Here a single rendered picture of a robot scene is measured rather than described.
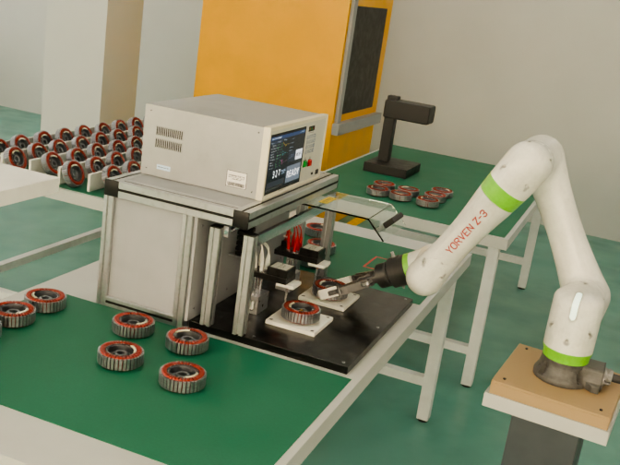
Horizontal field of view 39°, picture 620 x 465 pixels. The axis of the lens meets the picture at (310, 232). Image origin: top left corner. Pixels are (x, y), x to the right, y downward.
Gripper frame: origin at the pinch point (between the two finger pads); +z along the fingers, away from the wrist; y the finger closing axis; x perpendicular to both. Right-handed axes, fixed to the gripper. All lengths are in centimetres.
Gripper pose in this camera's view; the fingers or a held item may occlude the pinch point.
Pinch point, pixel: (330, 289)
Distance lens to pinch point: 271.0
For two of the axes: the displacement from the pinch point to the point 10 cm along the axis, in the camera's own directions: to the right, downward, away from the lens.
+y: -3.7, 2.1, -9.1
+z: -8.7, 2.6, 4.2
